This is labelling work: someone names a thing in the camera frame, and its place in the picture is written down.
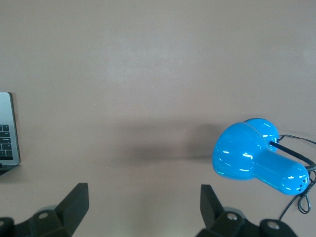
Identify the blue desk lamp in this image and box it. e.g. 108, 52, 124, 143
211, 118, 316, 197

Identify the black lamp power cord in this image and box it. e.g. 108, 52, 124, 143
276, 134, 316, 222

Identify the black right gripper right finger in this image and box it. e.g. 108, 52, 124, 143
195, 184, 296, 237

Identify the silver laptop computer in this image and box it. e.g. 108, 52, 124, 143
0, 91, 21, 176

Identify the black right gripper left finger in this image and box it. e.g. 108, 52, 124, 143
0, 182, 90, 237

